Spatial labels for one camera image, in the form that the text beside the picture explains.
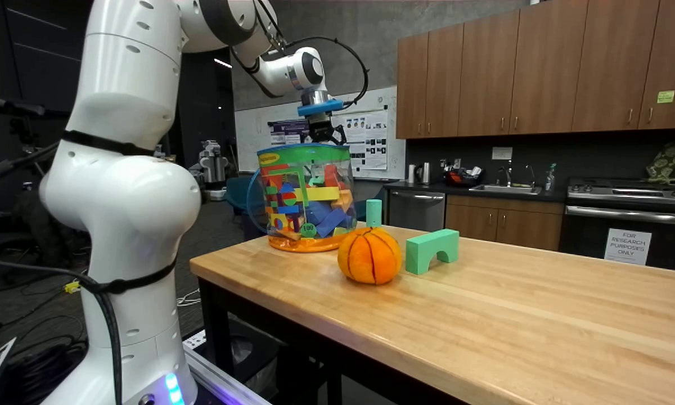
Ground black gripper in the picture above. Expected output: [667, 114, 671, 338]
[303, 112, 348, 150]

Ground lit robot base platform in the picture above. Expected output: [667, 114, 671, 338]
[181, 327, 274, 405]

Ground clear bag of foam blocks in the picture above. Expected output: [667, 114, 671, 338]
[255, 141, 357, 257]

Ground green foam cylinder block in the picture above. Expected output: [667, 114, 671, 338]
[362, 196, 384, 230]

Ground green foam arch block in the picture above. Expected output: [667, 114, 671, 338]
[402, 228, 462, 277]

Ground printed research poster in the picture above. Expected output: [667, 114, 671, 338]
[336, 105, 391, 181]

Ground blue lounge chair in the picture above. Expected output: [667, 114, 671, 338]
[222, 170, 270, 237]

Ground silver metal container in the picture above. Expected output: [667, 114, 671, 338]
[193, 138, 232, 203]

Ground stainless steel dishwasher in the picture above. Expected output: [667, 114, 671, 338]
[384, 186, 450, 235]

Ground orange plush pumpkin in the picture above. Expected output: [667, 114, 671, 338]
[336, 224, 406, 289]

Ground dark kitchen countertop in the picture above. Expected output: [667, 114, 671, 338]
[384, 177, 569, 203]

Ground steel sink with faucet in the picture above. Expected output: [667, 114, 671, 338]
[466, 163, 544, 201]

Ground wooden lower kitchen cabinets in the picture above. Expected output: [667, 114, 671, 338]
[443, 193, 567, 253]

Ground wooden kitchen cabinets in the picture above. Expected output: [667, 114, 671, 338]
[443, 193, 567, 253]
[393, 0, 675, 141]

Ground soap bottle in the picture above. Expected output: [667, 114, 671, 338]
[542, 163, 561, 193]

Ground wooden upper kitchen cabinets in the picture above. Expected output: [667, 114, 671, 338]
[393, 0, 675, 141]

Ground black tripod equipment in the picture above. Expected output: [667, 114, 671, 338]
[0, 93, 63, 192]

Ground stainless steel oven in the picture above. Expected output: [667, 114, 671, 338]
[561, 183, 675, 275]

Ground white paper sign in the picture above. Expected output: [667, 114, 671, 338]
[600, 228, 654, 268]

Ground green potted plant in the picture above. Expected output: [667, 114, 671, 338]
[645, 143, 675, 186]

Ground blue wrist mount plate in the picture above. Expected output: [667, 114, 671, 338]
[298, 97, 348, 120]

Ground white wall whiteboard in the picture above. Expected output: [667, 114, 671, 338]
[232, 84, 400, 183]

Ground black table frame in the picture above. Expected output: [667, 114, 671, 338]
[195, 275, 469, 405]

